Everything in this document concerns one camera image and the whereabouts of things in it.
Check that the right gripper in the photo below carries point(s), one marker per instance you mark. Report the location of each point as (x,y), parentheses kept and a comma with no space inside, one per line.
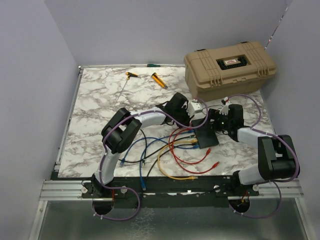
(214,114)

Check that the tan plastic toolbox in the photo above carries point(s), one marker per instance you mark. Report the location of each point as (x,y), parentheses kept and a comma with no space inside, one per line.
(212,74)

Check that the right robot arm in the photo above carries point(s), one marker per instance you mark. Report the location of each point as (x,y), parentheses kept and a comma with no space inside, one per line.
(276,157)

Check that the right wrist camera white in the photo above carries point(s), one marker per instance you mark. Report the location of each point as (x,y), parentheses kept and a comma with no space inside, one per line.
(225,109)

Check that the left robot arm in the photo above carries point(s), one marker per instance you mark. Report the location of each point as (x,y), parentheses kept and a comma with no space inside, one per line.
(121,130)

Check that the yellow black utility knife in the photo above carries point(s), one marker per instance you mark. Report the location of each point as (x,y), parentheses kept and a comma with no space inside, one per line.
(159,81)

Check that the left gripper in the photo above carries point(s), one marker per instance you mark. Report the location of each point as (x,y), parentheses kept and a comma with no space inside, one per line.
(188,119)

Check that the yellow black T-handle wrench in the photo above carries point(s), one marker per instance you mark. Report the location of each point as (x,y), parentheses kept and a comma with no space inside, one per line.
(129,75)

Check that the black mounting rail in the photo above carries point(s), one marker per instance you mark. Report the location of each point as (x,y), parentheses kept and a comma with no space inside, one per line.
(160,192)

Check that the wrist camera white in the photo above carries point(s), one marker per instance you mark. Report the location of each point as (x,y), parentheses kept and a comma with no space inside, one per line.
(225,109)
(193,108)

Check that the black network switch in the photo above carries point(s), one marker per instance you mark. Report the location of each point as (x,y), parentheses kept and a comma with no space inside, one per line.
(206,136)

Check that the green handled screwdriver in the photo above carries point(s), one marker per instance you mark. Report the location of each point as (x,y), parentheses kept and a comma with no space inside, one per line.
(152,65)

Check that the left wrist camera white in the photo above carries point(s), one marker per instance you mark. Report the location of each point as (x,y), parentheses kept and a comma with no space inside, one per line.
(193,108)

